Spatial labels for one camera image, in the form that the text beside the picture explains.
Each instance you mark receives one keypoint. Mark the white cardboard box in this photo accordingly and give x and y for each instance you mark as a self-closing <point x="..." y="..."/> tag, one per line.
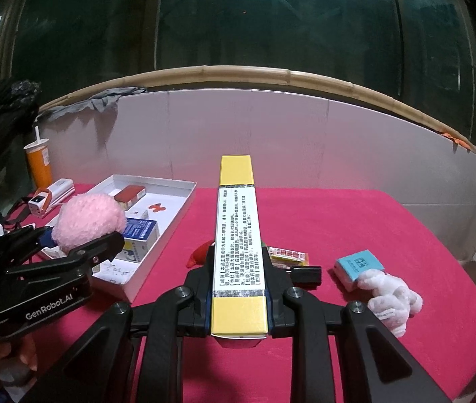
<point x="166" y="201"/>

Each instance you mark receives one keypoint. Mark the glass window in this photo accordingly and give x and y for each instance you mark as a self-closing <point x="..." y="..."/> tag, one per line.
<point x="263" y="16"/>

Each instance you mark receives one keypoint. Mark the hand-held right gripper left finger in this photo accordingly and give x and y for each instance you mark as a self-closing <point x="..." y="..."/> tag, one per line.
<point x="200" y="302"/>

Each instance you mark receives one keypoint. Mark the orange cup with straw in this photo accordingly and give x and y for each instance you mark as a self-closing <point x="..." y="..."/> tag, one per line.
<point x="40" y="168"/>

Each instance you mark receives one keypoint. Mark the dark patterned cloth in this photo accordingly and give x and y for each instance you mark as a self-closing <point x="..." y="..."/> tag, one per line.
<point x="7" y="96"/>

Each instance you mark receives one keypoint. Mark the orange white small device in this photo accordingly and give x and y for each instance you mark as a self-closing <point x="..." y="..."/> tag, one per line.
<point x="38" y="203"/>

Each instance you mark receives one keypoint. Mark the pink plush ball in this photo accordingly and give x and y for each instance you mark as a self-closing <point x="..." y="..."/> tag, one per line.
<point x="87" y="222"/>

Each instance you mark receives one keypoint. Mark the long yellow white medicine box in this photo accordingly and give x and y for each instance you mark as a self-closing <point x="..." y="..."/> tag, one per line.
<point x="238" y="239"/>

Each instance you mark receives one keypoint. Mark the person's left hand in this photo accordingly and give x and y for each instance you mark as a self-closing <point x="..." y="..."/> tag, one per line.
<point x="24" y="354"/>

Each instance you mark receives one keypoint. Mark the white power bank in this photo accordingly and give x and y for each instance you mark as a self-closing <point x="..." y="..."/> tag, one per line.
<point x="59" y="189"/>

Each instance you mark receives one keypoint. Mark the white plush toy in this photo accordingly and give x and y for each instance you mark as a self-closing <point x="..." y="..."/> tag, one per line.
<point x="389" y="302"/>

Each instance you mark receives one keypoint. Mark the red tablecloth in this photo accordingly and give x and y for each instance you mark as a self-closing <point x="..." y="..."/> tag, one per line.
<point x="389" y="218"/>

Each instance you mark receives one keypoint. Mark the red plush chili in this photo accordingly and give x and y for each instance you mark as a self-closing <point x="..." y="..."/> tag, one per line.
<point x="198" y="256"/>

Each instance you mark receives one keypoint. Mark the red white small box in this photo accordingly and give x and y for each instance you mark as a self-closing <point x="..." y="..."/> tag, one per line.
<point x="131" y="193"/>

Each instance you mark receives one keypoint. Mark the small black box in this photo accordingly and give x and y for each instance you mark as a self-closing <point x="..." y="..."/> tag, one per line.
<point x="307" y="275"/>

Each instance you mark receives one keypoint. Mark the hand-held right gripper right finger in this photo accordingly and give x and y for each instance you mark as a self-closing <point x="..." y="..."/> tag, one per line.
<point x="275" y="306"/>

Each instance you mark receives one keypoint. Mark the grey cloth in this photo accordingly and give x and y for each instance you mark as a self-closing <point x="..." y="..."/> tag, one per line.
<point x="103" y="98"/>

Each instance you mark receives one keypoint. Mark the blue white medicine box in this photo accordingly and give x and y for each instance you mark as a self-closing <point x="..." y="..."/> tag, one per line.
<point x="141" y="239"/>

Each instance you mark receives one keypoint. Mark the yellow red snack packet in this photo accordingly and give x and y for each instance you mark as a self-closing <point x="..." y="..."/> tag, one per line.
<point x="290" y="255"/>

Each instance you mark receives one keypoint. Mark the light blue small box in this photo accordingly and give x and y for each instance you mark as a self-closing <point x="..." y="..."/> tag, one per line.
<point x="357" y="266"/>

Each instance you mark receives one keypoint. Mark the orange clip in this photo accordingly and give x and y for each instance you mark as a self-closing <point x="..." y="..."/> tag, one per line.
<point x="458" y="140"/>

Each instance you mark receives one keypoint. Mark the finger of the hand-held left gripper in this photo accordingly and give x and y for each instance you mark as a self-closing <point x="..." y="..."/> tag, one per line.
<point x="95" y="249"/>
<point x="24" y="239"/>

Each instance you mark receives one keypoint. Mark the bamboo rail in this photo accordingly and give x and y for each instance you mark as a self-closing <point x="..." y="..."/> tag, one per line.
<point x="263" y="73"/>

